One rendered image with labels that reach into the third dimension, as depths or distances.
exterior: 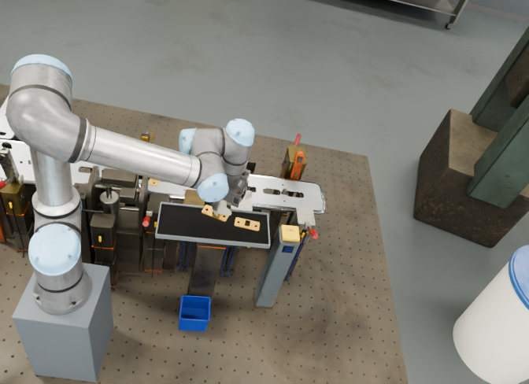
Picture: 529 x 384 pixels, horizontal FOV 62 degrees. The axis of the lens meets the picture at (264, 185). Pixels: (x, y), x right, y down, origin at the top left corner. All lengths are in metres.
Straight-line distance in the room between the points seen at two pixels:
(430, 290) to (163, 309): 1.95
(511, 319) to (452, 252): 0.99
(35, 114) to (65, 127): 0.06
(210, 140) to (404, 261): 2.33
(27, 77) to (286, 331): 1.31
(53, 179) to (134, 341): 0.78
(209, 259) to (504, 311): 1.66
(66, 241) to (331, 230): 1.35
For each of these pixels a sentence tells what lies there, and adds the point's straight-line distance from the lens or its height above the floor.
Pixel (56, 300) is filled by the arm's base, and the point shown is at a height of 1.16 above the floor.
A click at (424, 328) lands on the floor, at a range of 3.03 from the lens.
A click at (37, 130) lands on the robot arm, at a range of 0.94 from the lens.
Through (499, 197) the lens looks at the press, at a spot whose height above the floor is 0.54.
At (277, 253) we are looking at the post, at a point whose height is 1.08.
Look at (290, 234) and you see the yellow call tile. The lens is 1.51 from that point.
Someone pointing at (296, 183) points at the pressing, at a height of 1.00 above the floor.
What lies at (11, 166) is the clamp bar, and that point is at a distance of 1.69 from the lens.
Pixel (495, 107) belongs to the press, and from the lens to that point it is 3.79.
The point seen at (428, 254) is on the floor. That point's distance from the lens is 3.41.
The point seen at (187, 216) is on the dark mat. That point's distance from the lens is 1.49.
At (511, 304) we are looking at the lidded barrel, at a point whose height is 0.58.
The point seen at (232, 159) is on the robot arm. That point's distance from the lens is 1.20.
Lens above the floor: 2.31
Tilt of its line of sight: 44 degrees down
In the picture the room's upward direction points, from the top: 17 degrees clockwise
